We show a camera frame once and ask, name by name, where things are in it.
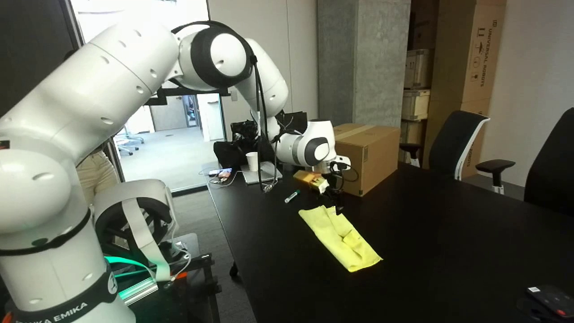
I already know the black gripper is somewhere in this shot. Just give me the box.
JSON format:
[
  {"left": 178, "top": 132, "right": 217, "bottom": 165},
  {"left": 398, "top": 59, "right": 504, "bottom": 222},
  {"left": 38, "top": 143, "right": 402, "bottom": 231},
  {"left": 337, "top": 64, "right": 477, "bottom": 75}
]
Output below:
[{"left": 325, "top": 168, "right": 352, "bottom": 215}]

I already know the yellow rag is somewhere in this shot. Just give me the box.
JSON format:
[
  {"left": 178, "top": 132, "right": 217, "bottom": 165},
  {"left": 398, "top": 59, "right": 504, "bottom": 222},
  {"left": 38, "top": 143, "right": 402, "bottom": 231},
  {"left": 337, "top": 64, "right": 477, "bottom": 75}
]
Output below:
[{"left": 296, "top": 202, "right": 384, "bottom": 274}]

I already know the brown cardboard box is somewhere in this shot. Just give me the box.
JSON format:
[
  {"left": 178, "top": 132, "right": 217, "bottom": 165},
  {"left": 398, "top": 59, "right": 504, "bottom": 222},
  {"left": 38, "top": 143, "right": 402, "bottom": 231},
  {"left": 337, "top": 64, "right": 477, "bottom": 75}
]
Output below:
[{"left": 332, "top": 122, "right": 402, "bottom": 197}]

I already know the white paper cup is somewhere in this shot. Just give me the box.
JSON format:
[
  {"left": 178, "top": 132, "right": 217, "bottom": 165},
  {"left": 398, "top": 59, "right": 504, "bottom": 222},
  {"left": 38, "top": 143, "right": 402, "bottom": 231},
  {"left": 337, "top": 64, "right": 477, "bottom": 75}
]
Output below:
[{"left": 244, "top": 150, "right": 262, "bottom": 174}]

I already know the small cardboard shelf box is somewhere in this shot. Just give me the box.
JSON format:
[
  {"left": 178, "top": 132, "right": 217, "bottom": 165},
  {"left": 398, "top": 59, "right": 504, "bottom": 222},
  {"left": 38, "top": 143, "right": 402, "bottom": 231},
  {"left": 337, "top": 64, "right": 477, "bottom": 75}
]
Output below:
[
  {"left": 404, "top": 48, "right": 432, "bottom": 89},
  {"left": 400, "top": 88, "right": 432, "bottom": 123},
  {"left": 400, "top": 120, "right": 427, "bottom": 149}
]

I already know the black box device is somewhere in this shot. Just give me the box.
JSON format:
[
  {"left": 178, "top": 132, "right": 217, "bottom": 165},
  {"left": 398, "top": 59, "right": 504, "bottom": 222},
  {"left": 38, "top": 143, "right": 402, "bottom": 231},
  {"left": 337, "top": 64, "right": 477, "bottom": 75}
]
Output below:
[{"left": 214, "top": 122, "right": 266, "bottom": 170}]

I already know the black tripod with orange clamp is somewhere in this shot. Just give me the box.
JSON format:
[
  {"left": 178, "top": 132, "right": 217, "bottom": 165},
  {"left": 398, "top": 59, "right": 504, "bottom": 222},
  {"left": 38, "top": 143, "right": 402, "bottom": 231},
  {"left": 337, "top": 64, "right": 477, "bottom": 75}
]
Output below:
[{"left": 169, "top": 249, "right": 221, "bottom": 301}]

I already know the tall dark cardboard panel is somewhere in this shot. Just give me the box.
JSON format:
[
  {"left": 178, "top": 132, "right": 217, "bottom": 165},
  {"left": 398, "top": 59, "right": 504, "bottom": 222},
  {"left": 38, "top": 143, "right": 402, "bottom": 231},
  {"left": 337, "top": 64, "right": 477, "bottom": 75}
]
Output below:
[{"left": 420, "top": 0, "right": 477, "bottom": 168}]

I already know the tall light printed cardboard box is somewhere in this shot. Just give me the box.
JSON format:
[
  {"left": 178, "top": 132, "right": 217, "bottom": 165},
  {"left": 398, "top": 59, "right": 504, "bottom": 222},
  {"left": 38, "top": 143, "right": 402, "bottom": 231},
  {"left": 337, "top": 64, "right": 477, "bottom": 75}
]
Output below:
[{"left": 459, "top": 0, "right": 510, "bottom": 118}]

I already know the large black office chair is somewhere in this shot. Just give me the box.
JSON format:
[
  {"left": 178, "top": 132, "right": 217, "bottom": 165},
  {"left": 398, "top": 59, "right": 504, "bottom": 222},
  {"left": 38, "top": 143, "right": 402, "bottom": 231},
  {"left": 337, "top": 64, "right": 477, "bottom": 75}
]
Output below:
[{"left": 474, "top": 105, "right": 574, "bottom": 217}]

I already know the teal green bar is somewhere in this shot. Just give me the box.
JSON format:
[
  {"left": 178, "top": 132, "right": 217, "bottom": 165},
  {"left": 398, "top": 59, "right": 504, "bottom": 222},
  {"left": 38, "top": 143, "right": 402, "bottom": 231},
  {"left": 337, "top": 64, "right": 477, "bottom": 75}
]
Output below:
[{"left": 104, "top": 253, "right": 163, "bottom": 303}]

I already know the black remote with red button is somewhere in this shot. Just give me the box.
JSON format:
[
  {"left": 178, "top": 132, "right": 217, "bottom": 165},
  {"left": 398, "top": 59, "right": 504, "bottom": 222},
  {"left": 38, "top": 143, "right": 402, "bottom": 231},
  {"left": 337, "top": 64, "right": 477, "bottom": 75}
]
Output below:
[{"left": 526, "top": 283, "right": 574, "bottom": 321}]

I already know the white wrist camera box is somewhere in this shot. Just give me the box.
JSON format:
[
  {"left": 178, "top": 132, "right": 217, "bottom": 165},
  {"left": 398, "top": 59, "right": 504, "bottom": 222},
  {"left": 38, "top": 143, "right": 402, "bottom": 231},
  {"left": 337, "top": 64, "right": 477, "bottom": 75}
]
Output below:
[{"left": 327, "top": 154, "right": 355, "bottom": 174}]

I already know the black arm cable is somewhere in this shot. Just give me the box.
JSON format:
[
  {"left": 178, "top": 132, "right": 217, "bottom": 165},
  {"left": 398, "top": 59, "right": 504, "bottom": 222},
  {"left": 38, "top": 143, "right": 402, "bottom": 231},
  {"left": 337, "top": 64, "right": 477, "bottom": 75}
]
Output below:
[{"left": 253, "top": 55, "right": 284, "bottom": 193}]

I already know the black chair white frame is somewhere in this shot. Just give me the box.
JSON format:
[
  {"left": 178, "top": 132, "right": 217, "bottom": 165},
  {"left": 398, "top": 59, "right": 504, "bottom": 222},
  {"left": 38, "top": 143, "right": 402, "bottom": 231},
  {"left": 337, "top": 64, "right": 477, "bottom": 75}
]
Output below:
[
  {"left": 398, "top": 109, "right": 492, "bottom": 181},
  {"left": 88, "top": 177, "right": 181, "bottom": 283}
]

